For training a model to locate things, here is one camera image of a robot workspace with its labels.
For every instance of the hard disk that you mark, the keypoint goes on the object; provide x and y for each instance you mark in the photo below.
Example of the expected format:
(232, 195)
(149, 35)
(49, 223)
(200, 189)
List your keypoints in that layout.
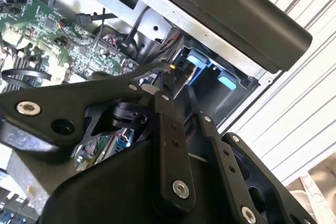
(195, 60)

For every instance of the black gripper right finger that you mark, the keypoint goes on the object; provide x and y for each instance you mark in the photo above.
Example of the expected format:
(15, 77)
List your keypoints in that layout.
(223, 155)

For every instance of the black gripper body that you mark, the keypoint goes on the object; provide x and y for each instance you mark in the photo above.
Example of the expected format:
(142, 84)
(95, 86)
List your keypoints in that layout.
(110, 195)

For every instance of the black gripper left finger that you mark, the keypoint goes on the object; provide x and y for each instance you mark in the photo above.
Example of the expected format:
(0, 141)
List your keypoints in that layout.
(65, 103)

